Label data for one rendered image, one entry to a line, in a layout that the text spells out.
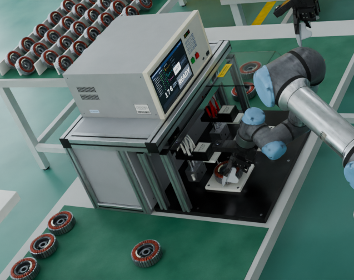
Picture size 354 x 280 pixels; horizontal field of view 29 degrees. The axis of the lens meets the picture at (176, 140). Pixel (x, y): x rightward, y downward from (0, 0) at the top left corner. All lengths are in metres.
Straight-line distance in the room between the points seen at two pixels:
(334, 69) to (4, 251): 2.18
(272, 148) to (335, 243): 1.13
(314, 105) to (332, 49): 1.40
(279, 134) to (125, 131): 0.56
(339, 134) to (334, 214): 1.67
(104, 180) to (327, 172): 1.49
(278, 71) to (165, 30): 0.74
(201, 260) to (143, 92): 0.63
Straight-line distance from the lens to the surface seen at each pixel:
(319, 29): 3.58
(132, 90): 2.53
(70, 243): 2.78
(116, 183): 2.72
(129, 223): 2.74
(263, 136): 2.42
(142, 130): 2.52
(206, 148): 2.65
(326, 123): 1.96
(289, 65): 2.08
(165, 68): 2.54
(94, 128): 2.66
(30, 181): 4.69
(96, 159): 2.68
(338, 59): 3.29
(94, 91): 2.63
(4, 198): 2.36
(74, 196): 3.02
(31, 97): 5.70
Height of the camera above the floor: 2.43
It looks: 33 degrees down
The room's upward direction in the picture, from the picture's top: 21 degrees counter-clockwise
